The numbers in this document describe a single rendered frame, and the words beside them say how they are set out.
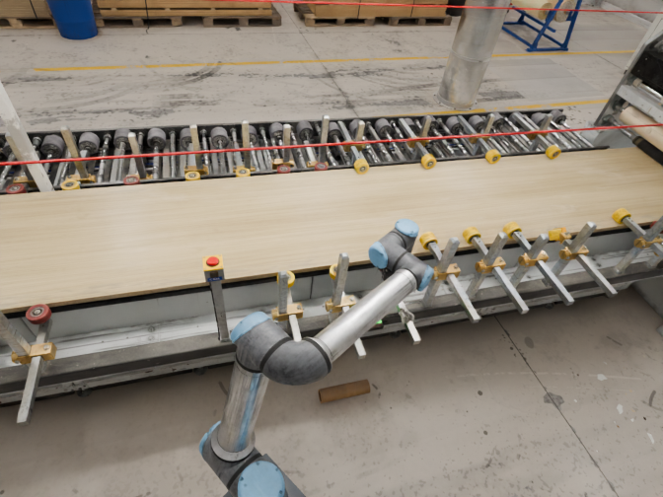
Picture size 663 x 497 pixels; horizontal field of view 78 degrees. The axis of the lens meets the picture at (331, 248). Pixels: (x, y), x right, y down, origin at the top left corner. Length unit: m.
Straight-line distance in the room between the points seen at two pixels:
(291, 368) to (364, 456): 1.49
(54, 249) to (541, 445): 2.77
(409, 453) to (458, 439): 0.31
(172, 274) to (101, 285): 0.29
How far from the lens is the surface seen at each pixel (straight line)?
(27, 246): 2.31
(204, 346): 1.96
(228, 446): 1.52
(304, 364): 1.08
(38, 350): 1.99
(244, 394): 1.28
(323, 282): 2.10
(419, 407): 2.69
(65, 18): 6.88
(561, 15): 8.71
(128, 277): 2.01
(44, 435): 2.80
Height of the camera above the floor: 2.37
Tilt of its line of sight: 46 degrees down
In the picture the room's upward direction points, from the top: 8 degrees clockwise
